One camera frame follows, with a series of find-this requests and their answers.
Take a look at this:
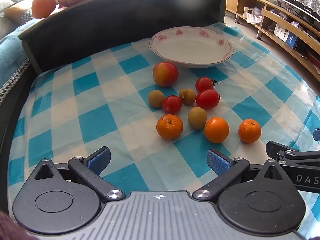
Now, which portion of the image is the black television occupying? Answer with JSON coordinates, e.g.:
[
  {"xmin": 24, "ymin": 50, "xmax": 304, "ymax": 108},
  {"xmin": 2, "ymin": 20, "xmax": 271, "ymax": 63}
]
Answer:
[{"xmin": 272, "ymin": 0, "xmax": 320, "ymax": 25}]

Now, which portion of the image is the blue white carton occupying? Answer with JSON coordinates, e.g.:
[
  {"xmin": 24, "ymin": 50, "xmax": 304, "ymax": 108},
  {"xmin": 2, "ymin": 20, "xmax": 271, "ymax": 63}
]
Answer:
[{"xmin": 274, "ymin": 22, "xmax": 298, "ymax": 49}]

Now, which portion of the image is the white floral plate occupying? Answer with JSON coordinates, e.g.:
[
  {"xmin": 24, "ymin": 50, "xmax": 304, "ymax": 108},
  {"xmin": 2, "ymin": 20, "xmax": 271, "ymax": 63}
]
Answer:
[{"xmin": 149, "ymin": 26, "xmax": 234, "ymax": 68}]

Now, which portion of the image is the patterned cushion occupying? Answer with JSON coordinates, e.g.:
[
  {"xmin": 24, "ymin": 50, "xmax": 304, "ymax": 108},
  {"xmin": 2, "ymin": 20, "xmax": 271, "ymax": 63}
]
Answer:
[{"xmin": 0, "ymin": 0, "xmax": 43, "ymax": 25}]

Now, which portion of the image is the smooth orange mandarin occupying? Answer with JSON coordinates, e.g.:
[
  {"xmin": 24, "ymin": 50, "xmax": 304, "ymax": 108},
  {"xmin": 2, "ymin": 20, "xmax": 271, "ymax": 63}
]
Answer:
[{"xmin": 204, "ymin": 117, "xmax": 230, "ymax": 144}]

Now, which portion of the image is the wooden television stand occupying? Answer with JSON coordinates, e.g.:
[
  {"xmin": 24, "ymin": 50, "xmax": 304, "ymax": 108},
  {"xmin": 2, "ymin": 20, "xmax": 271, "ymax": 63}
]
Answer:
[{"xmin": 216, "ymin": 0, "xmax": 320, "ymax": 83}]

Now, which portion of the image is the red yellow apple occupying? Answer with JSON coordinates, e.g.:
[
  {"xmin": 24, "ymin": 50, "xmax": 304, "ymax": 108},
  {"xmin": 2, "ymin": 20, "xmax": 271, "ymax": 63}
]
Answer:
[{"xmin": 152, "ymin": 62, "xmax": 179, "ymax": 87}]

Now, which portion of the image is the blue white checked tablecloth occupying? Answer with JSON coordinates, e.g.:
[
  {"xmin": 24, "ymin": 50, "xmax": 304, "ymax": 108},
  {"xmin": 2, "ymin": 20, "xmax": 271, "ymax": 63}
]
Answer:
[{"xmin": 7, "ymin": 21, "xmax": 320, "ymax": 240}]

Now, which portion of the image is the person's left forearm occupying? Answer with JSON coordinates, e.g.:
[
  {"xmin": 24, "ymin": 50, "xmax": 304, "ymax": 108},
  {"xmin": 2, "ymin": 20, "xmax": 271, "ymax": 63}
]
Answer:
[{"xmin": 0, "ymin": 211, "xmax": 33, "ymax": 240}]

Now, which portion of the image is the oval red tomato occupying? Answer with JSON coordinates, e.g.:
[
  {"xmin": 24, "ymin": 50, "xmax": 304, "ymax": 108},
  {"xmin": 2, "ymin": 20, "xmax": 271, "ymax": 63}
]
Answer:
[{"xmin": 196, "ymin": 89, "xmax": 221, "ymax": 110}]

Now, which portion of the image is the white paper bag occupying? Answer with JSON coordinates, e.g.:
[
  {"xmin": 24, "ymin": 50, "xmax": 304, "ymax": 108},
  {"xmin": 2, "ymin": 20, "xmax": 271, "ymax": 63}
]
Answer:
[{"xmin": 244, "ymin": 6, "xmax": 263, "ymax": 24}]

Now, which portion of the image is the small orange mandarin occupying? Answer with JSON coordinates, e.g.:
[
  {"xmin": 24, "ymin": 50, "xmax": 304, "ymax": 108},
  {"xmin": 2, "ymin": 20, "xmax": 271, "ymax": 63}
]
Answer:
[
  {"xmin": 156, "ymin": 114, "xmax": 184, "ymax": 141},
  {"xmin": 238, "ymin": 119, "xmax": 262, "ymax": 144}
]

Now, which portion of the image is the dark coffee table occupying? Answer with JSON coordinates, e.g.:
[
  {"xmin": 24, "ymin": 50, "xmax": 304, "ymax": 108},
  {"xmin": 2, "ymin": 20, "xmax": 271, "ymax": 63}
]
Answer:
[{"xmin": 18, "ymin": 0, "xmax": 229, "ymax": 75}]

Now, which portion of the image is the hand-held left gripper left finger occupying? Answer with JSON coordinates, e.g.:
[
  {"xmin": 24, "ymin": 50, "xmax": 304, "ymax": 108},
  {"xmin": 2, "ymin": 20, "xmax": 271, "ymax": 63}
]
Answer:
[{"xmin": 34, "ymin": 147, "xmax": 126, "ymax": 203}]

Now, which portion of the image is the small round red tomato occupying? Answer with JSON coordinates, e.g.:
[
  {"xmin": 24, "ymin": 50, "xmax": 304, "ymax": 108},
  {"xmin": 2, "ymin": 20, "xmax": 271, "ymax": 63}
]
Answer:
[{"xmin": 162, "ymin": 95, "xmax": 183, "ymax": 115}]

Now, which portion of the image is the brown longan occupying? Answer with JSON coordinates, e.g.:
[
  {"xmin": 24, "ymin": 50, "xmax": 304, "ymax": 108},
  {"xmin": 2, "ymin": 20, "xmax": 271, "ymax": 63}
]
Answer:
[
  {"xmin": 187, "ymin": 107, "xmax": 207, "ymax": 130},
  {"xmin": 178, "ymin": 88, "xmax": 196, "ymax": 105},
  {"xmin": 147, "ymin": 90, "xmax": 165, "ymax": 109}
]

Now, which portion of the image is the houndstooth cloth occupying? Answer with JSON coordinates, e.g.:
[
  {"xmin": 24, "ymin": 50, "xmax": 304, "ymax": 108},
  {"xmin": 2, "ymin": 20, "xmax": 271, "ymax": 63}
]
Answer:
[{"xmin": 0, "ymin": 57, "xmax": 32, "ymax": 103}]

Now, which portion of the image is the red tomato with stem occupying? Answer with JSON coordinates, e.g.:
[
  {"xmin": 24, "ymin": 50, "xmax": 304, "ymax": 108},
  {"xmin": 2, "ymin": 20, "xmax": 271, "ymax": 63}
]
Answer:
[{"xmin": 195, "ymin": 77, "xmax": 220, "ymax": 92}]

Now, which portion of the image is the teal blanket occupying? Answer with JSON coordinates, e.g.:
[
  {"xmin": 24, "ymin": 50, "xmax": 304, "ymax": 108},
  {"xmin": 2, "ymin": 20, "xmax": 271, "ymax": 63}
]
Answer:
[{"xmin": 0, "ymin": 17, "xmax": 40, "ymax": 88}]

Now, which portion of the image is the large orange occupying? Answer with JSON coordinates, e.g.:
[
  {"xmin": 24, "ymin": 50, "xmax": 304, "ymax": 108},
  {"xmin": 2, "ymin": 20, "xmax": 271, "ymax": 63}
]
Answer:
[{"xmin": 32, "ymin": 0, "xmax": 57, "ymax": 20}]

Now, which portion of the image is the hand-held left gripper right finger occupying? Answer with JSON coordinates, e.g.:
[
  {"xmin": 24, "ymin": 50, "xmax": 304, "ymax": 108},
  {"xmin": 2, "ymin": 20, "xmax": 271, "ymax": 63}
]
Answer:
[{"xmin": 192, "ymin": 149, "xmax": 292, "ymax": 202}]

